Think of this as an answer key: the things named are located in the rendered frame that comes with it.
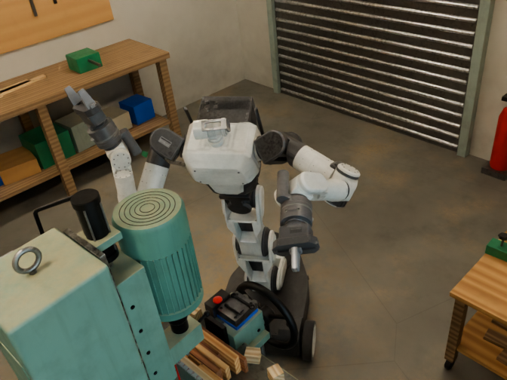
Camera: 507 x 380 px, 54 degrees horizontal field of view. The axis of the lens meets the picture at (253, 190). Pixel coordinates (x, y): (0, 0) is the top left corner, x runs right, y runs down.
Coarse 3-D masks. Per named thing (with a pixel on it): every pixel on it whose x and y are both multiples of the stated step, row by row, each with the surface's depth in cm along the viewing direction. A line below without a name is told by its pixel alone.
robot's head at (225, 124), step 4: (208, 120) 167; (212, 120) 167; (216, 120) 166; (220, 120) 166; (224, 120) 166; (224, 124) 166; (228, 124) 168; (204, 128) 167; (208, 128) 167; (212, 128) 166; (216, 128) 166; (220, 128) 166; (224, 128) 166; (228, 128) 168; (224, 132) 168; (228, 132) 172
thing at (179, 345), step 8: (192, 320) 146; (168, 328) 145; (192, 328) 144; (200, 328) 146; (168, 336) 142; (176, 336) 142; (184, 336) 142; (192, 336) 144; (200, 336) 147; (168, 344) 140; (176, 344) 140; (184, 344) 142; (192, 344) 145; (176, 352) 141; (184, 352) 144; (176, 360) 142
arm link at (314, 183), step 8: (304, 176) 139; (312, 176) 142; (320, 176) 144; (304, 184) 138; (312, 184) 140; (320, 184) 142; (304, 192) 139; (312, 192) 140; (320, 192) 142; (312, 200) 149; (320, 200) 150
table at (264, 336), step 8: (264, 336) 164; (256, 344) 162; (240, 352) 156; (264, 360) 153; (248, 368) 151; (256, 368) 151; (264, 368) 150; (232, 376) 149; (240, 376) 149; (248, 376) 149; (256, 376) 148; (264, 376) 148; (288, 376) 147
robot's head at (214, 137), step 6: (198, 120) 171; (204, 120) 170; (192, 126) 169; (198, 126) 168; (210, 126) 168; (216, 126) 168; (198, 132) 169; (204, 132) 168; (210, 132) 169; (216, 132) 169; (222, 132) 168; (198, 138) 171; (204, 138) 171; (210, 138) 173; (216, 138) 173; (222, 138) 175; (210, 144) 174; (216, 144) 174
